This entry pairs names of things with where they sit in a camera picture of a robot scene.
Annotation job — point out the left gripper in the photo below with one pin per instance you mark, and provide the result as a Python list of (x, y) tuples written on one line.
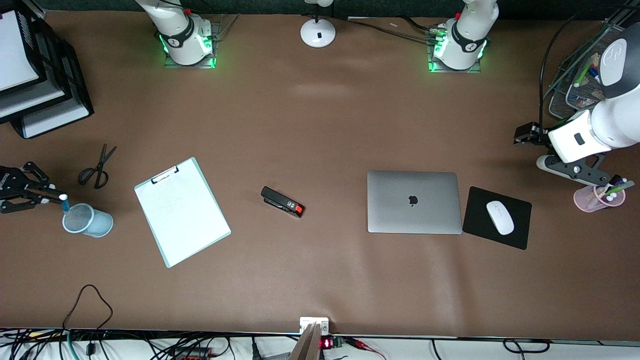
[(537, 135)]

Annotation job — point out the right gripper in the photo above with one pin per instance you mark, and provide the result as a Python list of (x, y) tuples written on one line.
[(6, 186)]

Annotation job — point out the silver laptop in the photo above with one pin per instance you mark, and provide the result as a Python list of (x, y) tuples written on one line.
[(400, 210)]

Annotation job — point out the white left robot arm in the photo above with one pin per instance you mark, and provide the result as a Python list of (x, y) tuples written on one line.
[(620, 122)]

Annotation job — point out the green marker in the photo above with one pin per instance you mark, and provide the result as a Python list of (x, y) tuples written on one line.
[(582, 75)]

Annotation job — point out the blue capped white marker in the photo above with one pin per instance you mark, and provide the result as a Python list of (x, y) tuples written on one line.
[(594, 71)]

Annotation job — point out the black capped marker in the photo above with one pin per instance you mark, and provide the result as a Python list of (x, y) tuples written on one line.
[(615, 179)]

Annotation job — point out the light blue mesh pen cup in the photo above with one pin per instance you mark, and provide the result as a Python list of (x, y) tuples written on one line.
[(95, 225)]

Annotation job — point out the white paper stack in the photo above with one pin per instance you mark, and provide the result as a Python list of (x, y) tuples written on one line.
[(15, 50), (55, 122)]

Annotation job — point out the black scissors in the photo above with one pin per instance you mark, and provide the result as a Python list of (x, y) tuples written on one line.
[(102, 161)]

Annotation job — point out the pink mesh pen cup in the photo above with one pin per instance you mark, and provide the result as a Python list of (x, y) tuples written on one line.
[(585, 201)]

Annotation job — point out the white computer mouse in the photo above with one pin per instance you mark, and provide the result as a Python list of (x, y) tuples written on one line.
[(500, 217)]

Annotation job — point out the black mouse pad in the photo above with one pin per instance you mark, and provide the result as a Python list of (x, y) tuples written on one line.
[(475, 225)]

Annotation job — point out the green pen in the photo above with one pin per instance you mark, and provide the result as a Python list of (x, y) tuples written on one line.
[(622, 187)]

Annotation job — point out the black stacked paper tray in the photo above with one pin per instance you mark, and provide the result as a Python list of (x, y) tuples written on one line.
[(70, 75)]

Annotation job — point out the light green clipboard with paper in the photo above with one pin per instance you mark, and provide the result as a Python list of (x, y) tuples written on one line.
[(185, 215)]

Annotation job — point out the white round stand base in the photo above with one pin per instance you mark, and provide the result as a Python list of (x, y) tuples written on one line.
[(318, 35)]

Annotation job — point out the black stapler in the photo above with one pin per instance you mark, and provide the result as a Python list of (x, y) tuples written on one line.
[(280, 201)]

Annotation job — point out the small red display module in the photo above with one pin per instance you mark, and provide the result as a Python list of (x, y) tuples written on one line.
[(326, 343)]

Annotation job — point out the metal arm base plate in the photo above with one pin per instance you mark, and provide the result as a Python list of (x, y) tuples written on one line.
[(175, 64), (440, 69)]

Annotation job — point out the white mounting bracket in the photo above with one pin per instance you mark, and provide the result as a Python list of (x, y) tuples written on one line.
[(306, 322)]

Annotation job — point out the grey camera mast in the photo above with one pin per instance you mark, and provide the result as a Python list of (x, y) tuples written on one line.
[(307, 345)]

